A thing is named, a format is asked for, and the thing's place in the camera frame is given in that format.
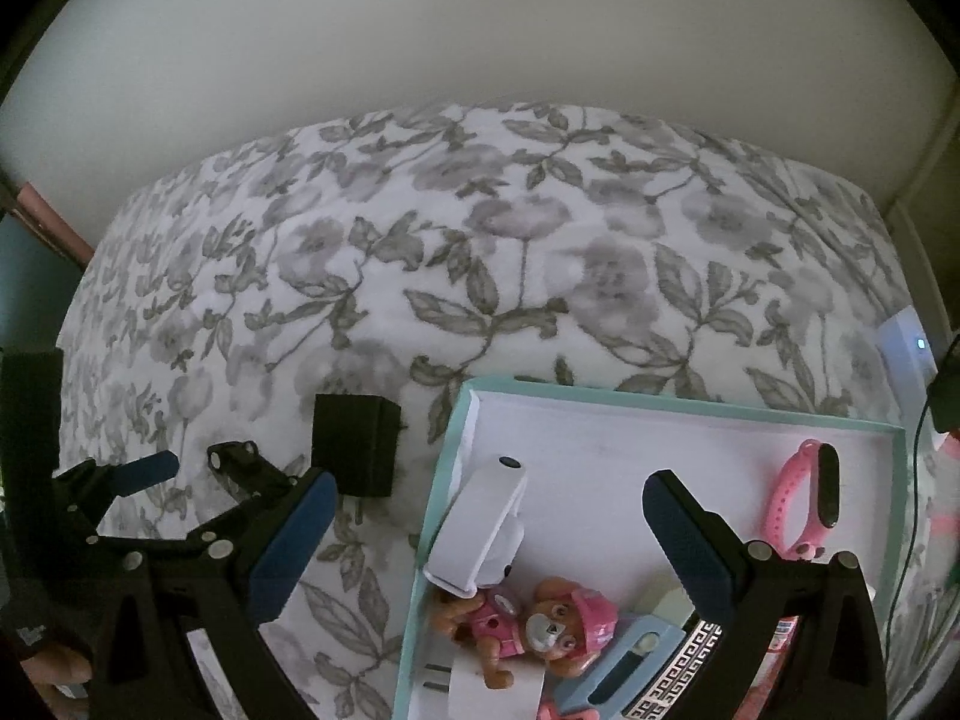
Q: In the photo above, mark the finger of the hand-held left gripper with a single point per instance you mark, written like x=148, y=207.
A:
x=154, y=469
x=251, y=461

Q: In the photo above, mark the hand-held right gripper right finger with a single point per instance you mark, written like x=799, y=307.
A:
x=686, y=540

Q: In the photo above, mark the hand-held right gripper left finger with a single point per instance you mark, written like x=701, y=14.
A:
x=292, y=547

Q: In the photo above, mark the blue toy knife green blade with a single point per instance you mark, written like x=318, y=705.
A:
x=664, y=641

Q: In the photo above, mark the pink smart band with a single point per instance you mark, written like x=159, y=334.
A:
x=787, y=495

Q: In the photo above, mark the green-rimmed white tray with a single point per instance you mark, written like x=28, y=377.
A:
x=600, y=435

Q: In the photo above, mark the black white patterned box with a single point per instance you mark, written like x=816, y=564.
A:
x=675, y=682

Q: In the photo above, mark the red packet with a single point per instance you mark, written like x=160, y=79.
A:
x=772, y=660

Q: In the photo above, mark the white wristband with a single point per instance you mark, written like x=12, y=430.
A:
x=480, y=517

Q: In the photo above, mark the toy dog with pink hat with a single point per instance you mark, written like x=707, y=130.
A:
x=495, y=622

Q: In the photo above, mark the white charger block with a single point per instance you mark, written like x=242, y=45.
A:
x=495, y=705

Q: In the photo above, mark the person's left hand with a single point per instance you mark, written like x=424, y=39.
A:
x=60, y=673

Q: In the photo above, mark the dark green cabinet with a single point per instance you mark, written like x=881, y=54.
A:
x=30, y=277

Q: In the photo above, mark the white device with light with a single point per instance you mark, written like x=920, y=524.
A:
x=904, y=360

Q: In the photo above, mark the black adapter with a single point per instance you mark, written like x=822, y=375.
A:
x=946, y=382

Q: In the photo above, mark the grey floral bedspread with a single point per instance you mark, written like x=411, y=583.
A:
x=525, y=277

